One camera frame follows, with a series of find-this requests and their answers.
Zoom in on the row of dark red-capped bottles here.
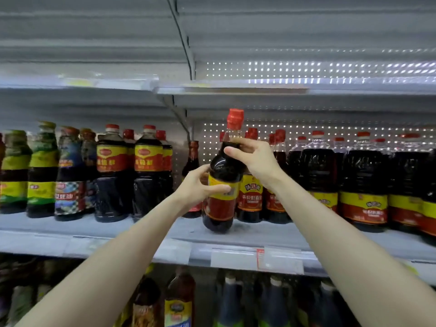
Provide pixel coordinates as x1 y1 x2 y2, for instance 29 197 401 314
180 126 436 247

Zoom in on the person's right hand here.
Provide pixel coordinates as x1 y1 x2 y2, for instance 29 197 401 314
223 137 283 191

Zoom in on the dark bottle orange label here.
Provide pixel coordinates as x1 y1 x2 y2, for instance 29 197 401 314
131 265 164 327

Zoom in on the green-label oyster sauce bottle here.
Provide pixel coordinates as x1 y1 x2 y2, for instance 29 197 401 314
26 121 61 218

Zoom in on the yellow-capped green label bottle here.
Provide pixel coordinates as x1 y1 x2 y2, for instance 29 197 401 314
0 130 34 214

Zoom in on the person's left forearm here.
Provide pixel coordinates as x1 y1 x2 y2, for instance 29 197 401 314
17 199 195 327

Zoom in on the red label dark sauce bottle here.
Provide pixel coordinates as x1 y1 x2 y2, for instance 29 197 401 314
157 130 175 202
123 129 136 202

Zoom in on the person's right forearm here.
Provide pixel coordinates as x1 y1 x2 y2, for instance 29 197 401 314
267 172 436 327

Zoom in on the large amber cooking wine jug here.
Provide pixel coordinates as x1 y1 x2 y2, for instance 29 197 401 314
163 265 197 327

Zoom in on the rice vinegar jug green label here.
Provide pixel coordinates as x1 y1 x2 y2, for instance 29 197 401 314
259 274 291 327

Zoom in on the white metal store shelving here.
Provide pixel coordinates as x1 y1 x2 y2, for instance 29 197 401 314
0 0 436 327

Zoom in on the person's left hand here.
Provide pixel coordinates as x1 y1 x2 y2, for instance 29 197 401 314
176 164 233 214

